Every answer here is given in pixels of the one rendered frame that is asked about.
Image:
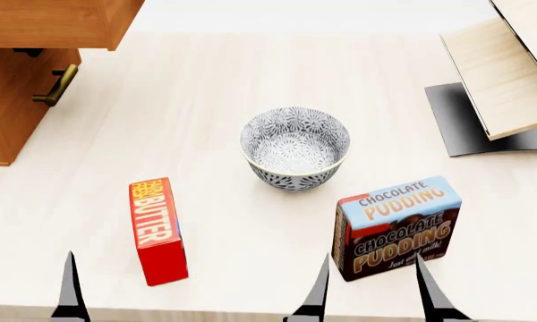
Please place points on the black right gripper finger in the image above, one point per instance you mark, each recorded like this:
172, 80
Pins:
434, 302
315, 302

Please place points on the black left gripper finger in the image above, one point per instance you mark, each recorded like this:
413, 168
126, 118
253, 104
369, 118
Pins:
70, 302

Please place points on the brown wooden cabinet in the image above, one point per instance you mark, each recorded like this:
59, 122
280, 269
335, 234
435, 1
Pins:
9, 117

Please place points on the brown wooden cabinet drawer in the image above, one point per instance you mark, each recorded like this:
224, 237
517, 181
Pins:
49, 23

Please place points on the chocolate pudding box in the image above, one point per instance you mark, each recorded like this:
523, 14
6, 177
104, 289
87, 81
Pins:
398, 228

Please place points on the red butter box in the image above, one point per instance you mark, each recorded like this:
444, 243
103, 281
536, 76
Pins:
159, 231

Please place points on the grey floral patterned bowl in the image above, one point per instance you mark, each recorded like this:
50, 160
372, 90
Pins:
295, 151

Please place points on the black flat rack base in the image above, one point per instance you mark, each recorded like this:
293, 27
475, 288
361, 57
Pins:
452, 124

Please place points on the wooden rack on black base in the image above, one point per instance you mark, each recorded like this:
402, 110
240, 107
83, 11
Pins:
496, 80

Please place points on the light wooden shelf board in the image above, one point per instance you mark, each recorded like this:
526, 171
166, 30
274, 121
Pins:
530, 27

